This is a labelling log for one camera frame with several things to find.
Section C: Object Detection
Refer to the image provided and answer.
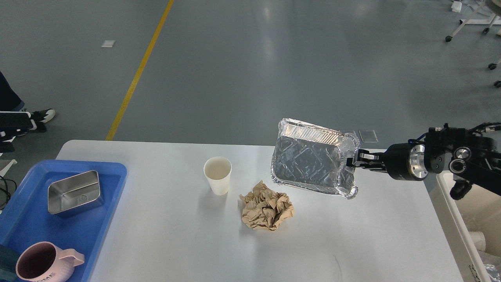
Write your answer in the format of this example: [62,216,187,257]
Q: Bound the white wheeled cart frame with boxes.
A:
[444,0,501,42]

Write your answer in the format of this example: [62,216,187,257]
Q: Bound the clear floor plate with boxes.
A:
[344,130,357,136]
[358,130,379,143]

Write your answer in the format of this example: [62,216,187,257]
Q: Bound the white side table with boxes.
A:
[0,159,18,177]

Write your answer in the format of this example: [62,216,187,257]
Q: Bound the white paper scrap on floor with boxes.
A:
[101,40,116,48]

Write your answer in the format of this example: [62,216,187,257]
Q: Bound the white waste bin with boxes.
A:
[425,171,501,282]

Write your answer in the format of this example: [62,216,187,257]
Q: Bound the clear floor plate right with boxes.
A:
[358,130,379,143]

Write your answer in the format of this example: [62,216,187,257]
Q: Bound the pink mug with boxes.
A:
[15,241,85,282]

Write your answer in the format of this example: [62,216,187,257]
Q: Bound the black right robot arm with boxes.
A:
[346,123,501,201]

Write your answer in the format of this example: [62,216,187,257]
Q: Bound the aluminium foil tray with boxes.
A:
[271,118,360,199]

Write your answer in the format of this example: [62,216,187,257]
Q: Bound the white paper cup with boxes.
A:
[203,156,232,196]

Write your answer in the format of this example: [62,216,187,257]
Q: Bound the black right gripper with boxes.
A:
[346,143,427,181]

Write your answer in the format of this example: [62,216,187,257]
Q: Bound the seated person in dark clothes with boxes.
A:
[0,73,56,154]

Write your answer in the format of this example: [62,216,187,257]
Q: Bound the clear floor plate left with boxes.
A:
[344,130,357,136]

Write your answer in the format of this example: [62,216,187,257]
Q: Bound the brown paper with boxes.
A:
[239,181,295,231]

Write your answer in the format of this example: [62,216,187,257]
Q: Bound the blue plastic tray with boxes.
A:
[0,159,127,282]

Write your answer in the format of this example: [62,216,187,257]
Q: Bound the stainless steel rectangular container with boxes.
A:
[47,170,105,217]

